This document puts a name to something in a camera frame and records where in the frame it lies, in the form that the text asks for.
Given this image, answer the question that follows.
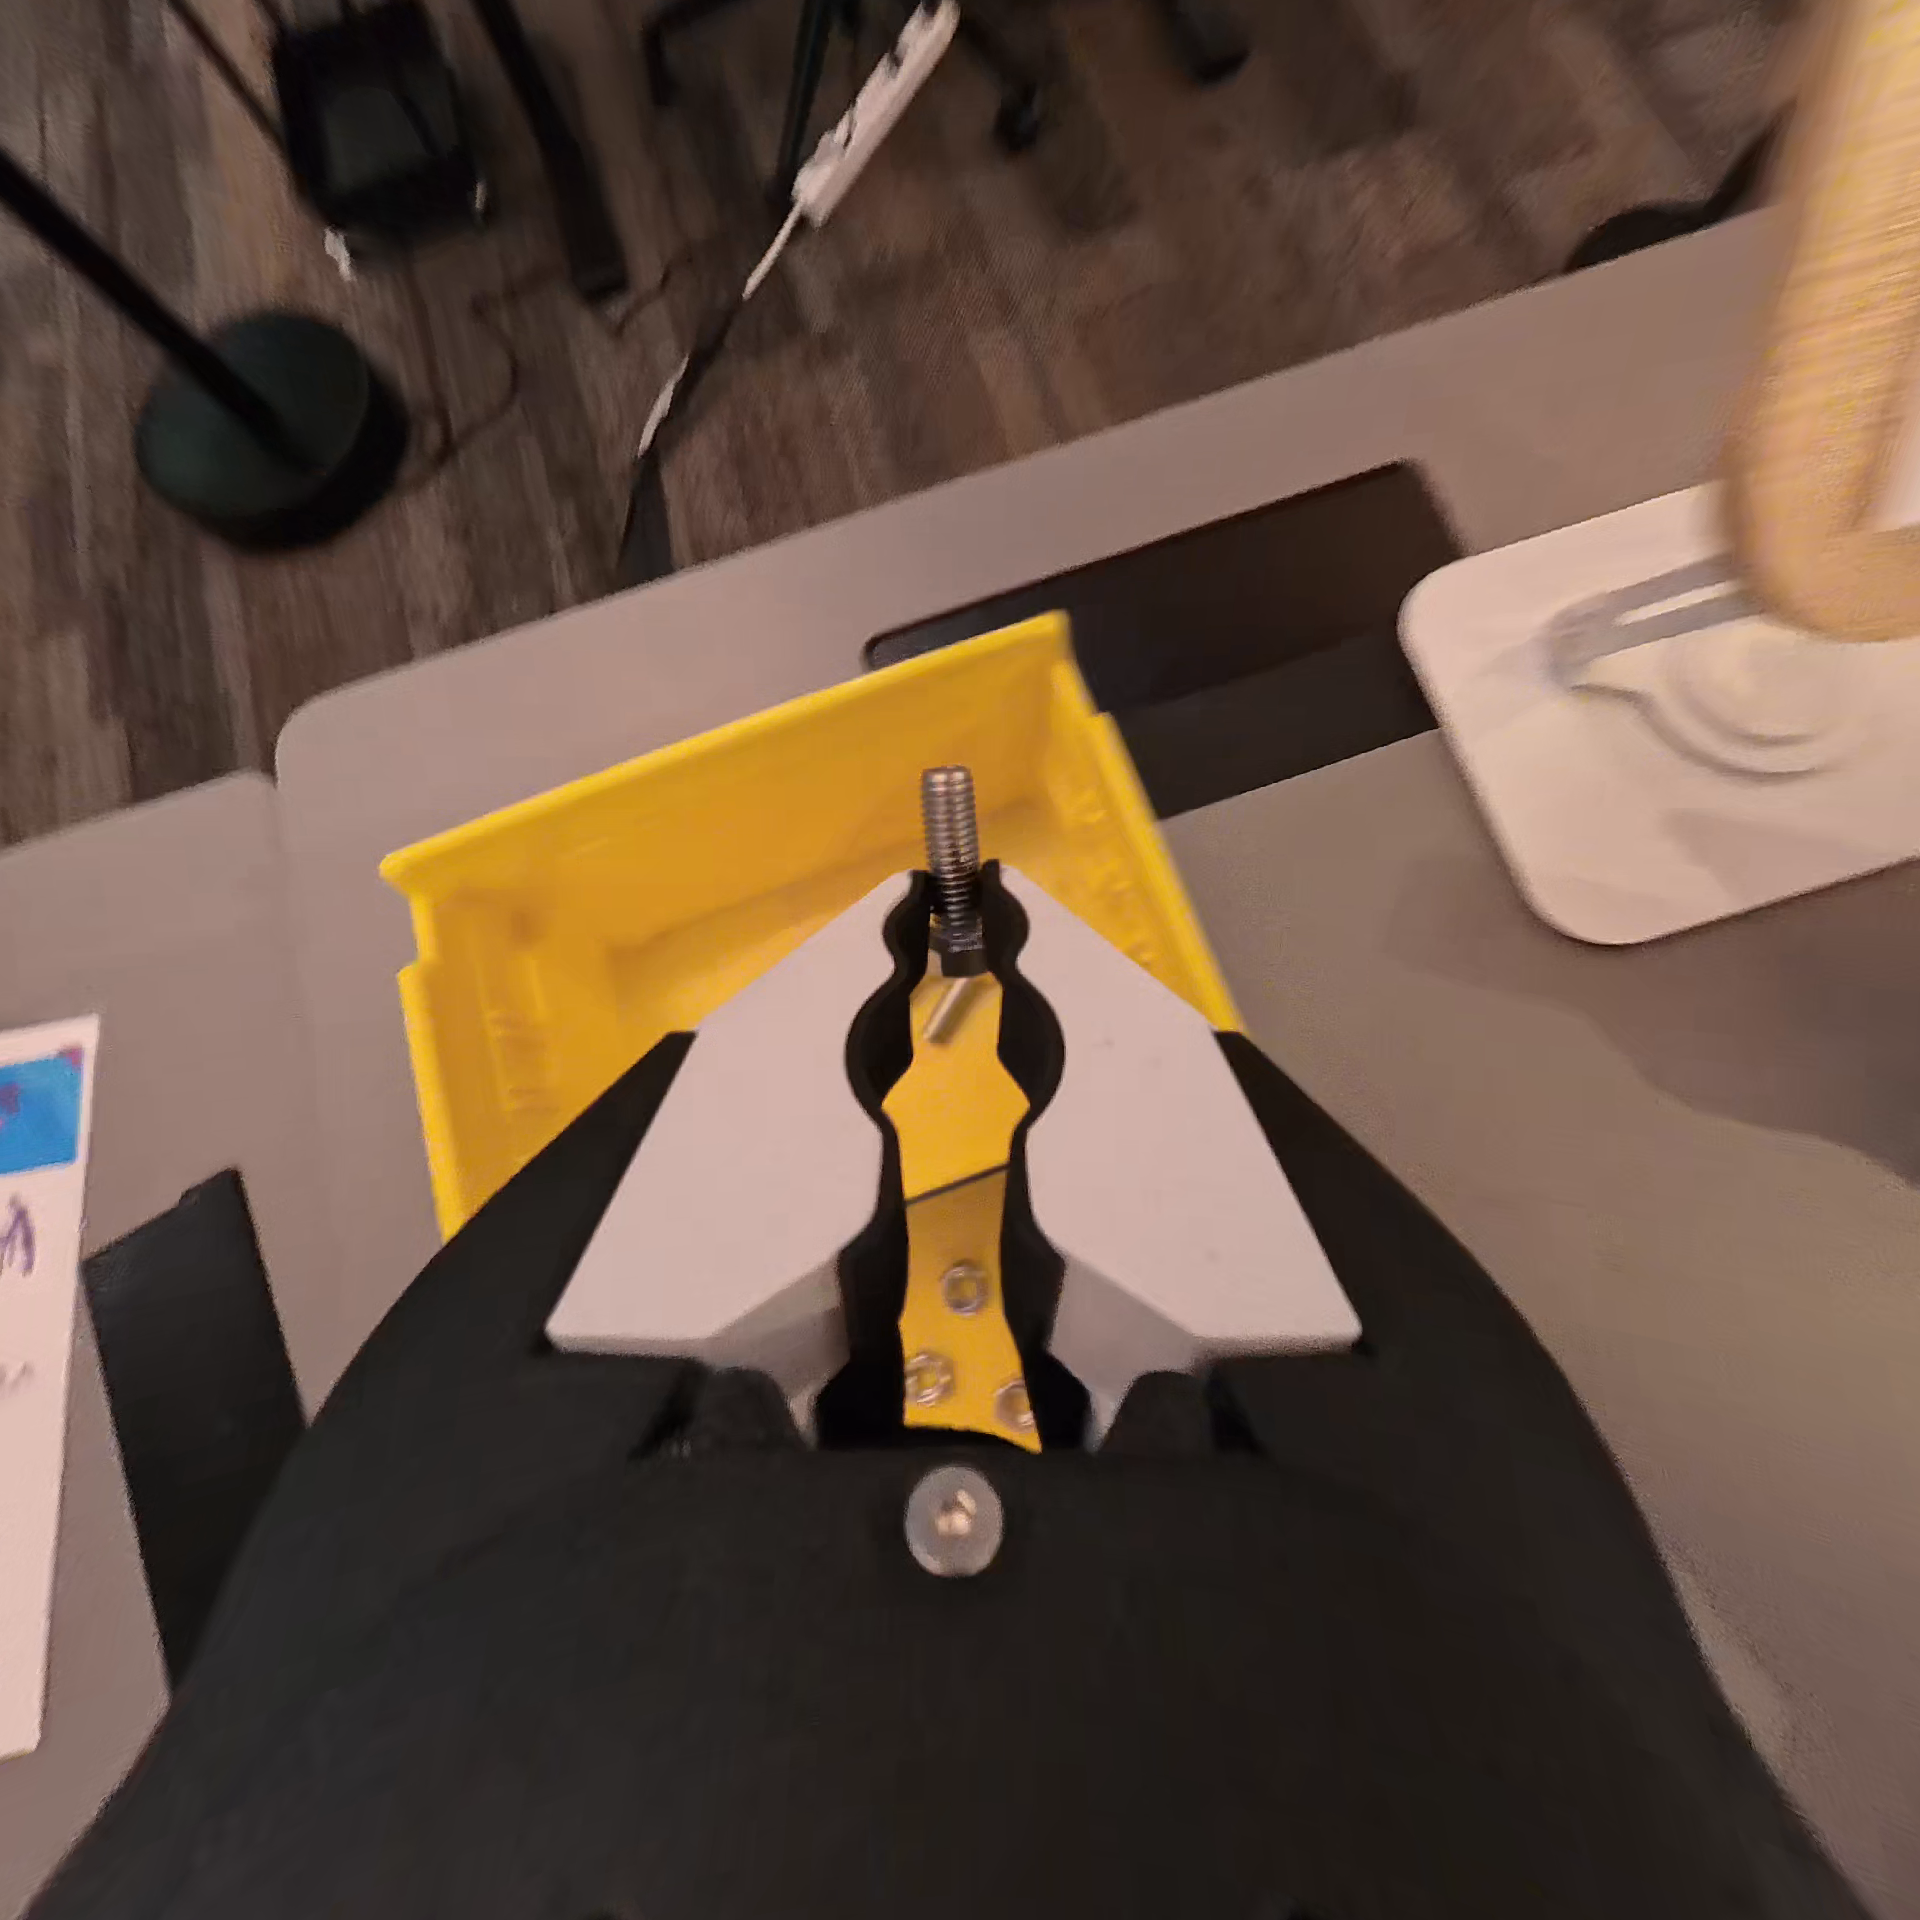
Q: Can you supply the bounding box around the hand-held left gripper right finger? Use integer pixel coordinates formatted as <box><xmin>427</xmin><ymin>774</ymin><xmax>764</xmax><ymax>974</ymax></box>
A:
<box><xmin>977</xmin><ymin>860</ymin><xmax>1364</xmax><ymax>1420</ymax></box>

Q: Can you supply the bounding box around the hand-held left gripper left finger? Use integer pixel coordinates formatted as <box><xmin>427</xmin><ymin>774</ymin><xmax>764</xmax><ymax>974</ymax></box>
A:
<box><xmin>545</xmin><ymin>870</ymin><xmax>939</xmax><ymax>1433</ymax></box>

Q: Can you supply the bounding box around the yellow plastic bin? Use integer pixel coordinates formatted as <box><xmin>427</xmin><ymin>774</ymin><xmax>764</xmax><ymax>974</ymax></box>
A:
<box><xmin>378</xmin><ymin>607</ymin><xmax>1249</xmax><ymax>1449</ymax></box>

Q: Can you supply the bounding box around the grey metal sheet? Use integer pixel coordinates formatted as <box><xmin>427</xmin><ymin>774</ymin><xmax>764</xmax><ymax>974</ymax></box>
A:
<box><xmin>82</xmin><ymin>1169</ymin><xmax>308</xmax><ymax>1684</ymax></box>

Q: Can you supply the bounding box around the printed paper sheet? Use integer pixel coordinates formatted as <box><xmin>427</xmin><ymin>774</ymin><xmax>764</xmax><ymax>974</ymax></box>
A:
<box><xmin>0</xmin><ymin>1014</ymin><xmax>104</xmax><ymax>1759</ymax></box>

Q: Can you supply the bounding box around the black pole with round base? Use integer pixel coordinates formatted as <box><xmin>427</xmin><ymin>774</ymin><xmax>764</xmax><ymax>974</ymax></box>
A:
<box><xmin>0</xmin><ymin>141</ymin><xmax>410</xmax><ymax>554</ymax></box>

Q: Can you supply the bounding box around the instruction sheet on stand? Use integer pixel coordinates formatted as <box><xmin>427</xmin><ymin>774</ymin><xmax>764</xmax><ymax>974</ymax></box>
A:
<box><xmin>1709</xmin><ymin>0</ymin><xmax>1920</xmax><ymax>645</ymax></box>

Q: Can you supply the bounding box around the white power strip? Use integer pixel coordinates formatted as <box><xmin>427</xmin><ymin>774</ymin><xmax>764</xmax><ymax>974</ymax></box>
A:
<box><xmin>791</xmin><ymin>0</ymin><xmax>965</xmax><ymax>227</ymax></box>

